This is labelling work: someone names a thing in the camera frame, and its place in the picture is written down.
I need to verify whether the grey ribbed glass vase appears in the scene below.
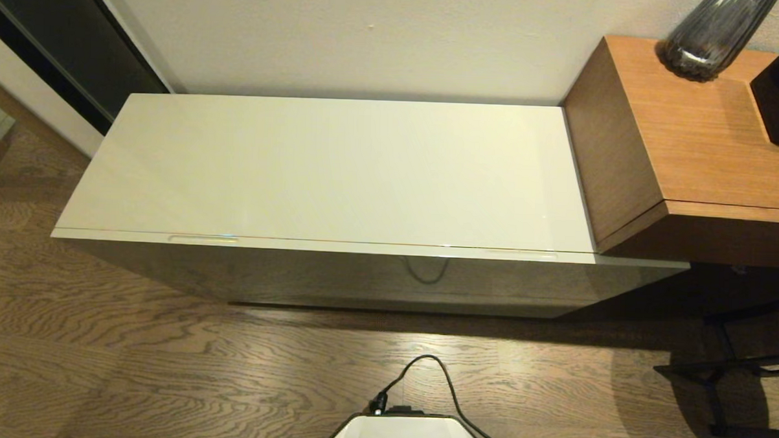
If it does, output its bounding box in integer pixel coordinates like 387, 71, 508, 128
657, 0, 779, 86

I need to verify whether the brown wooden side cabinet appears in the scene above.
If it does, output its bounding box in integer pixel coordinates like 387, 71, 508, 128
559, 34, 779, 267

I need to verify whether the white glossy drawer cabinet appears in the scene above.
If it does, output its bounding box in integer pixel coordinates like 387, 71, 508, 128
49, 89, 695, 324

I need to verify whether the dark door panel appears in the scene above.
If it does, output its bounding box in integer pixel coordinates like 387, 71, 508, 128
0, 0, 172, 139

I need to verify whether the black base cable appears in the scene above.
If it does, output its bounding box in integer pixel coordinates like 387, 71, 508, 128
368, 352, 518, 438

